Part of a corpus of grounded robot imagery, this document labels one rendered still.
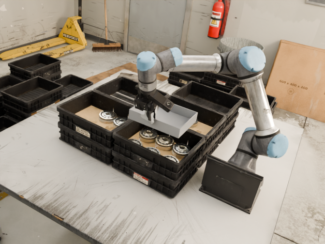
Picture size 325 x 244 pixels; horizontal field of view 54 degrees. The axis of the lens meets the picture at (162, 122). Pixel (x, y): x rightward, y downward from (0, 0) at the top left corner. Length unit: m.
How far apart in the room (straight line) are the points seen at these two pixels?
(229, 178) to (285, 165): 0.58
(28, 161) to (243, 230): 1.15
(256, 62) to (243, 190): 0.60
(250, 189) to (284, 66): 2.95
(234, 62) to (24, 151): 1.22
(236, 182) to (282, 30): 3.14
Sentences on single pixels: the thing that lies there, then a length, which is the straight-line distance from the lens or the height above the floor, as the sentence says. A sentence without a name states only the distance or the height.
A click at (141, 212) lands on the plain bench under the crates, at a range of 1.57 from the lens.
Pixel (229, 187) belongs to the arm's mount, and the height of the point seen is 0.81.
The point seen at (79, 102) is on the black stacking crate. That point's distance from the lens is 2.00.
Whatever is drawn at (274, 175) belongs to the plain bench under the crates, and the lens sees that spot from 1.99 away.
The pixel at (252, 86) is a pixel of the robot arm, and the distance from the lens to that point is 1.50.
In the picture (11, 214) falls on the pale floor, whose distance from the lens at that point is 2.58.
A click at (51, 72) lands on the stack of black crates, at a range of 3.33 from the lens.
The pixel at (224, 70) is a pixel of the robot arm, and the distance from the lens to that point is 1.57.
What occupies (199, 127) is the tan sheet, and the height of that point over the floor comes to 0.83.
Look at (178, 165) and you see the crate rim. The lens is 1.49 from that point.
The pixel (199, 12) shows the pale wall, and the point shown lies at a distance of 4.75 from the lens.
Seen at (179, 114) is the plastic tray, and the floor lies 1.05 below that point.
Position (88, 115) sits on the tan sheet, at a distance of 1.98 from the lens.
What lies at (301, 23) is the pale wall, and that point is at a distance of 4.45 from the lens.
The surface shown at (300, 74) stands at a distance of 4.39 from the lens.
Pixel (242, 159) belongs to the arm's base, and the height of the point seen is 0.91.
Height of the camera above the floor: 1.86
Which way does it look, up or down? 32 degrees down
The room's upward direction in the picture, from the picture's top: 8 degrees clockwise
